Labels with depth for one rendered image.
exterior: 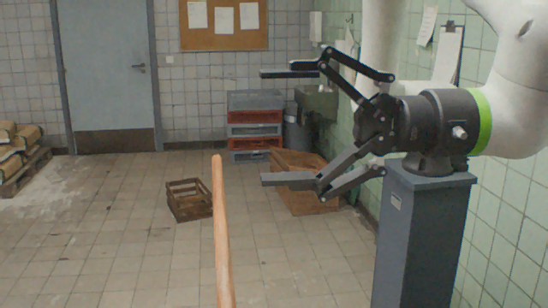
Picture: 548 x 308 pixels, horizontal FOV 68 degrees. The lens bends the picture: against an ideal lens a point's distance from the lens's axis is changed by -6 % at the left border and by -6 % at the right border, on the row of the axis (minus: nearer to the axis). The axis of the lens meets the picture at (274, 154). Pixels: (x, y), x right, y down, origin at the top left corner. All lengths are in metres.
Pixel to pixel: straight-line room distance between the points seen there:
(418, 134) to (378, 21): 0.50
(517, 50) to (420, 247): 0.82
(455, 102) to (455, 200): 0.74
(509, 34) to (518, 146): 0.15
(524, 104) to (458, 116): 0.09
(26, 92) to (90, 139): 0.92
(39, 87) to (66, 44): 0.61
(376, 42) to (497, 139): 0.52
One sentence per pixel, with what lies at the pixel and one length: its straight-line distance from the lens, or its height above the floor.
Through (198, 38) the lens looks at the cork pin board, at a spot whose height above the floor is 1.33.
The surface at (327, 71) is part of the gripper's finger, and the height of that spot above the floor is 1.56.
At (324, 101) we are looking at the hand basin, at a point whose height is 0.79.
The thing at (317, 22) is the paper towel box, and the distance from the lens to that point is 4.71.
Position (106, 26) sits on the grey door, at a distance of 5.27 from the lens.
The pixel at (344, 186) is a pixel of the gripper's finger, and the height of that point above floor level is 1.41.
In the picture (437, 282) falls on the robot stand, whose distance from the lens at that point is 1.41.
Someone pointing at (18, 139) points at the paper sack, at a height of 0.40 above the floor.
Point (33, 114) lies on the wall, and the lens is 5.69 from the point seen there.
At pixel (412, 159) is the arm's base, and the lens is 1.26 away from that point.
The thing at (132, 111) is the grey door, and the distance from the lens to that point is 5.34.
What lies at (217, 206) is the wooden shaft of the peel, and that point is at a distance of 1.00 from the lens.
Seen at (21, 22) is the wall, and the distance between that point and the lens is 5.58.
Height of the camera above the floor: 1.63
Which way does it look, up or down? 18 degrees down
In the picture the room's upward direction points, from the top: straight up
